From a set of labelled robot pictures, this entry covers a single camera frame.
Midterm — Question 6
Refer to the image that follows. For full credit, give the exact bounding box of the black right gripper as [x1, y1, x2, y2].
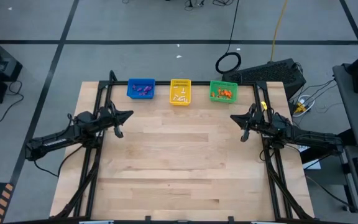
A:
[229, 103, 272, 143]

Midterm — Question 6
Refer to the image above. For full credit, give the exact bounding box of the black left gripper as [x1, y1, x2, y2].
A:
[98, 100, 134, 139]

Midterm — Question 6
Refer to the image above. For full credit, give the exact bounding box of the blue plastic basket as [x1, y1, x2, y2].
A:
[126, 78, 156, 100]

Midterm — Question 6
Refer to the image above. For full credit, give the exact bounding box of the green plastic basket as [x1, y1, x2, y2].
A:
[209, 80, 239, 104]

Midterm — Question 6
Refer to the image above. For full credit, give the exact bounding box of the yellow power plug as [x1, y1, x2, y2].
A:
[293, 102, 308, 115]

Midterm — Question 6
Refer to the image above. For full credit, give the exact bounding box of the yellow plastic basket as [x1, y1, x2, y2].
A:
[169, 78, 192, 106]

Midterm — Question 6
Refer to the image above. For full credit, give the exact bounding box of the black desk support bar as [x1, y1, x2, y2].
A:
[300, 128, 357, 165]

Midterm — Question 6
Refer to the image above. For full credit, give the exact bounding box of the white paper sheet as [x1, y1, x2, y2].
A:
[298, 144, 322, 171]

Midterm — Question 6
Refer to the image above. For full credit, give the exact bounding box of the black right arm base cable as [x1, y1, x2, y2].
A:
[259, 144, 278, 162]

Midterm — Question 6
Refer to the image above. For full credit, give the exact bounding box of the black arm base cable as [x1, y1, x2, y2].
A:
[259, 144, 278, 162]
[32, 144, 85, 180]

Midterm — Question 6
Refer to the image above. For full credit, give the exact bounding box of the white cable loop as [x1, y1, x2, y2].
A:
[292, 94, 317, 118]

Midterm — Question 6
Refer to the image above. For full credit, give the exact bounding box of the black hanging cable with coil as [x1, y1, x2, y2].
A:
[215, 0, 242, 75]

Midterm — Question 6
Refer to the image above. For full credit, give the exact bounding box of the black left arm base cable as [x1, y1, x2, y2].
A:
[32, 144, 85, 180]

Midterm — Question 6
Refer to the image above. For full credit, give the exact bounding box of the yellow hanging cable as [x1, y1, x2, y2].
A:
[270, 0, 289, 62]

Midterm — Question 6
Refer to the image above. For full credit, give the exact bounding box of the black floor cable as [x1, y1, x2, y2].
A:
[304, 174, 358, 221]
[0, 79, 25, 124]

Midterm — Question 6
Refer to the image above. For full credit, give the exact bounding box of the black cable bundle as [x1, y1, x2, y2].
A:
[183, 0, 236, 8]

